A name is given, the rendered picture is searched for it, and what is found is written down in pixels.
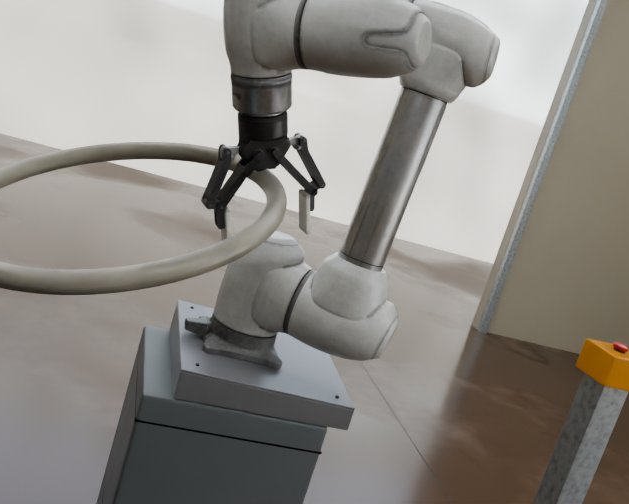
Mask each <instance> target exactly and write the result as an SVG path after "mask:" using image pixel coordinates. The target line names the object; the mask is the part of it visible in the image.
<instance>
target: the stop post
mask: <svg viewBox="0 0 629 504"><path fill-rule="evenodd" d="M576 367H577V368H579V369H580V370H581V371H583V372H584V373H585V374H584V376H583V379H582V381H581V384H580V386H579V389H578V391H577V394H576V396H575V399H574V401H573V404H572V406H571V409H570V411H569V414H568V416H567V419H566V421H565V424H564V426H563V429H562V431H561V434H560V436H559V439H558V441H557V444H556V446H555V449H554V451H553V454H552V456H551V459H550V461H549V464H548V466H547V469H546V471H545V474H544V476H543V479H542V481H541V484H540V486H539V489H538V491H537V494H536V496H535V499H534V501H533V504H582V503H583V501H584V498H585V496H586V494H587V491H588V489H589V486H590V484H591V481H592V479H593V477H594V474H595V472H596V469H597V467H598V465H599V462H600V460H601V457H602V455H603V453H604V450H605V448H606V445H607V443H608V441H609V438H610V436H611V433H612V431H613V428H614V426H615V424H616V421H617V419H618V416H619V414H620V412H621V409H622V407H623V404H624V402H625V400H626V397H627V395H628V392H629V351H628V352H624V351H621V350H618V349H616V348H614V347H613V344H610V343H605V342H601V341H597V340H592V339H586V340H585V343H584V345H583V348H582V350H581V353H580V355H579V358H578V360H577V363H576Z"/></svg>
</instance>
